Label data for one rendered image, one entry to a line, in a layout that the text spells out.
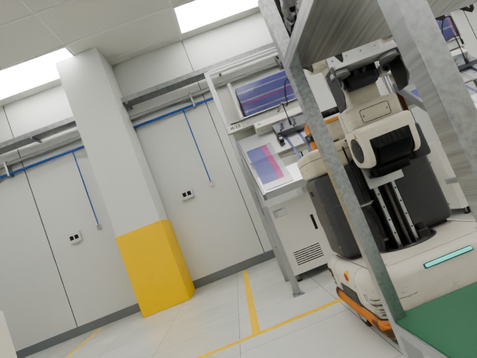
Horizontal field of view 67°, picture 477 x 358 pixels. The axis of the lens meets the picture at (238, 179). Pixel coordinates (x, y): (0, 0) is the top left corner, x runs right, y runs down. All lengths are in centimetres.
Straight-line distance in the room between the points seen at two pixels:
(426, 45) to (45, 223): 483
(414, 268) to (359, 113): 61
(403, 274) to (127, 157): 329
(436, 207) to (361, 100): 63
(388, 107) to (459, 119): 116
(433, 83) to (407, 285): 113
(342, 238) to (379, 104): 61
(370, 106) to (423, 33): 113
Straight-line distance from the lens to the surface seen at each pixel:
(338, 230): 171
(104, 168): 422
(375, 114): 153
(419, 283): 148
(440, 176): 337
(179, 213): 451
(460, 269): 154
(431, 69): 41
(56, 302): 505
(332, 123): 179
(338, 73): 143
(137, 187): 409
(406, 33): 42
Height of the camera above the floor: 67
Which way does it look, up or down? 5 degrees up
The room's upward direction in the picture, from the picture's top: 21 degrees counter-clockwise
